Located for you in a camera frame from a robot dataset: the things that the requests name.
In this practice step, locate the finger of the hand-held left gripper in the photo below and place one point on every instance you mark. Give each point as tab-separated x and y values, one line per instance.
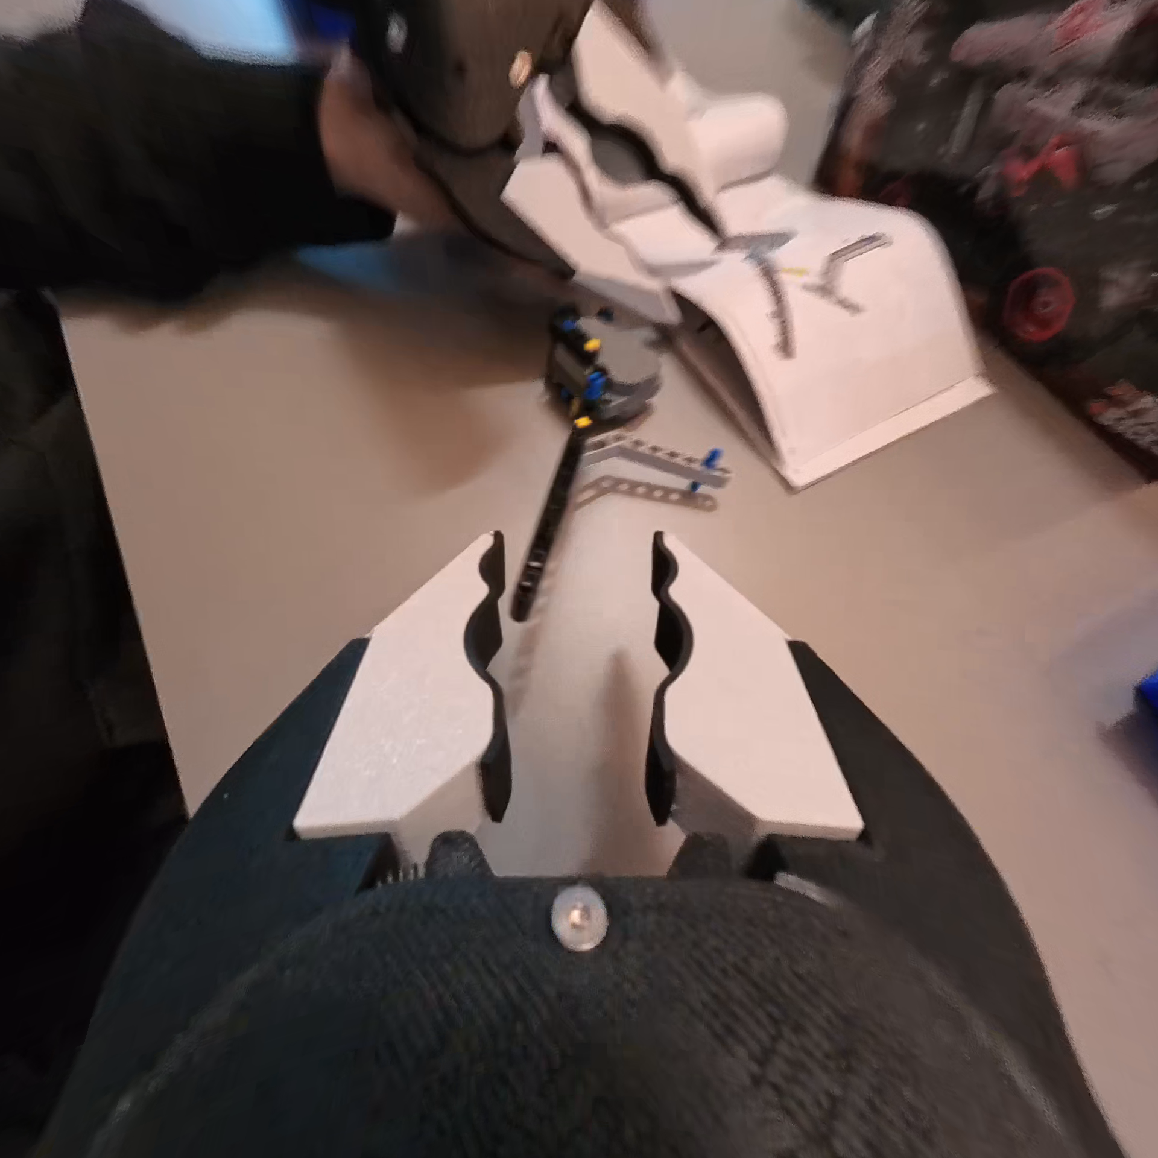
581	214
650	109

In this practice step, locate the person's left hand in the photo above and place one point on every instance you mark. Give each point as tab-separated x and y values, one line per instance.
364	145

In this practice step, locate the grey black toy brick assembly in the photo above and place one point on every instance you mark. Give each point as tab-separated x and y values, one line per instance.
625	363

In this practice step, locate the person's left forearm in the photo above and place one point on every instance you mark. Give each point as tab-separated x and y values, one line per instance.
133	134

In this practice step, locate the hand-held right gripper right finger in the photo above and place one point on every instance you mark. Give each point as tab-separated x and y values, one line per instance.
760	733

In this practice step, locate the grey desk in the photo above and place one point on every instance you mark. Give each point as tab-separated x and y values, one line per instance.
314	450

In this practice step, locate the blue storage bin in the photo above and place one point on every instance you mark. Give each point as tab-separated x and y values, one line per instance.
1148	698

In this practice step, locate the white instruction booklet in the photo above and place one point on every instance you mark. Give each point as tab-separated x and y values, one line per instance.
862	316

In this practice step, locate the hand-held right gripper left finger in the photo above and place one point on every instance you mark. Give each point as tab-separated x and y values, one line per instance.
401	733

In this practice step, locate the red black toy box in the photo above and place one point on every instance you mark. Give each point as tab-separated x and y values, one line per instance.
1042	183

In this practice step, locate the person's dark clothing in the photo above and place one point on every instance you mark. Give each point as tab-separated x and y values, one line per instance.
53	545

